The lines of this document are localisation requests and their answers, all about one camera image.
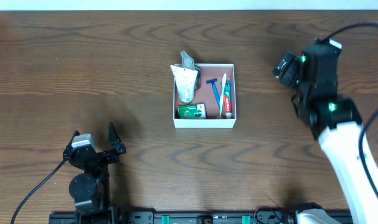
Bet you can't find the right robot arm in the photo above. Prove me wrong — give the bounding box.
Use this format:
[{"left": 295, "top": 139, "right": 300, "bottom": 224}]
[{"left": 272, "top": 39, "right": 378, "bottom": 223}]

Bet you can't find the Colgate toothpaste tube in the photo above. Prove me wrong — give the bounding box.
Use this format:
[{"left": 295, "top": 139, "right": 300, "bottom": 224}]
[{"left": 224, "top": 80, "right": 232, "bottom": 119}]

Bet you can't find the blue disposable razor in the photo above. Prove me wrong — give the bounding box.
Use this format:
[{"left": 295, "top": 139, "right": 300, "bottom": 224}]
[{"left": 206, "top": 78, "right": 220, "bottom": 108}]

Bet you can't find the clear pump soap bottle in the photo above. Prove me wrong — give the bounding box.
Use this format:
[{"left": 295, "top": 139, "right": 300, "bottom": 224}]
[{"left": 180, "top": 50, "right": 201, "bottom": 90}]

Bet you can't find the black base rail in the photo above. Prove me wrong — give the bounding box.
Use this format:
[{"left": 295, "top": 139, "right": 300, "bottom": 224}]
[{"left": 48, "top": 211, "right": 353, "bottom": 224}]

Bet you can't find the right black cable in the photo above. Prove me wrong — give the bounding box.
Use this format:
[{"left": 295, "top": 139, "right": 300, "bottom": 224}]
[{"left": 319, "top": 22, "right": 378, "bottom": 212}]

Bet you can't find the black cable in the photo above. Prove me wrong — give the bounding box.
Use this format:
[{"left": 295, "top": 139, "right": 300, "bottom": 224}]
[
  {"left": 319, "top": 22, "right": 378, "bottom": 212},
  {"left": 10, "top": 159, "right": 68, "bottom": 224}
]

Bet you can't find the left black cable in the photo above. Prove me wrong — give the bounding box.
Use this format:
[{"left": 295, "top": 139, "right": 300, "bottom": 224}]
[{"left": 10, "top": 159, "right": 68, "bottom": 224}]

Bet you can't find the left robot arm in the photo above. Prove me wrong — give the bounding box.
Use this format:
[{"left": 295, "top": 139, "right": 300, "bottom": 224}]
[{"left": 63, "top": 123, "right": 126, "bottom": 223}]

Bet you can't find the green white toothbrush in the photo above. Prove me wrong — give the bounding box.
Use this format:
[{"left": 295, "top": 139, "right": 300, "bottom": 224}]
[{"left": 219, "top": 73, "right": 227, "bottom": 119}]

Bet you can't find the white lotion tube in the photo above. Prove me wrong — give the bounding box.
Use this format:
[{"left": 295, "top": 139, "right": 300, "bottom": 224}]
[{"left": 171, "top": 65, "right": 198, "bottom": 103}]

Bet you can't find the white cardboard box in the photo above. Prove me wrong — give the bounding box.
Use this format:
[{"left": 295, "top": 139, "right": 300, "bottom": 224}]
[{"left": 172, "top": 63, "right": 237, "bottom": 128}]

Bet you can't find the green soap bar box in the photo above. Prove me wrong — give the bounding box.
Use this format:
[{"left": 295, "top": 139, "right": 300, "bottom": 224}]
[{"left": 177, "top": 103, "right": 207, "bottom": 119}]

